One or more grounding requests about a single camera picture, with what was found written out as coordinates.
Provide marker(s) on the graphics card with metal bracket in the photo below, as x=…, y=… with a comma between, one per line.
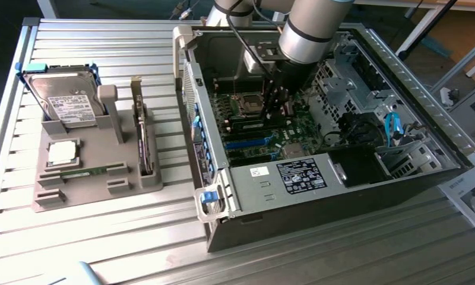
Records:
x=141, y=118

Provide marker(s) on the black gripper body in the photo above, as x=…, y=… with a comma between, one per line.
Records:
x=295, y=74

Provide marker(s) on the blue disk caddy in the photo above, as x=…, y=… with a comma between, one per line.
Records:
x=33, y=69

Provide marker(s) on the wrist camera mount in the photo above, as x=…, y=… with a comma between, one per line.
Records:
x=260, y=56

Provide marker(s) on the blue case latch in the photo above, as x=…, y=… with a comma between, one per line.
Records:
x=208, y=198

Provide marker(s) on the light blue object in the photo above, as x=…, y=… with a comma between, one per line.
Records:
x=84, y=274

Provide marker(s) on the green RAM stick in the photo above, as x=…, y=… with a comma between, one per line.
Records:
x=84, y=172

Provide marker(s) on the blue expansion slot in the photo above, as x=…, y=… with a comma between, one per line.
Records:
x=250, y=143

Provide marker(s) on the green motherboard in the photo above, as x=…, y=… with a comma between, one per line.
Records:
x=258, y=133

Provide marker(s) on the silver hard disk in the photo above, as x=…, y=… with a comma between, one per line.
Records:
x=69, y=98

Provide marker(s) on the black open PC case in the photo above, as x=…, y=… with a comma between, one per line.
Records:
x=340, y=154

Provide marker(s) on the silver CPU chip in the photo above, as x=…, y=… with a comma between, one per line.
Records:
x=65, y=153

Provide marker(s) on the wooden desk with white frame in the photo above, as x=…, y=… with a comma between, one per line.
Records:
x=447, y=26

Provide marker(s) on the white power strip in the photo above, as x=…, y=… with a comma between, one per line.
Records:
x=449, y=95

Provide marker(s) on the CPU socket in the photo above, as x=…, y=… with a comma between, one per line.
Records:
x=250, y=104

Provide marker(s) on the grey parts rack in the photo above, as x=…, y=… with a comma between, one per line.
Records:
x=99, y=166

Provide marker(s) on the grey power supply unit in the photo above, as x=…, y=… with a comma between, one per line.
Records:
x=284, y=181

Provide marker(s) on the printed paper sheet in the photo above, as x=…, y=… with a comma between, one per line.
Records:
x=469, y=196

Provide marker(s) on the grey box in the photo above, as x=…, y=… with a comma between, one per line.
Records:
x=473, y=107

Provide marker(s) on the black RAM stick in slot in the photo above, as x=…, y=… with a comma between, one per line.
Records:
x=250, y=125

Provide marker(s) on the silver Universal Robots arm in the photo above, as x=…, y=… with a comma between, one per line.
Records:
x=304, y=32

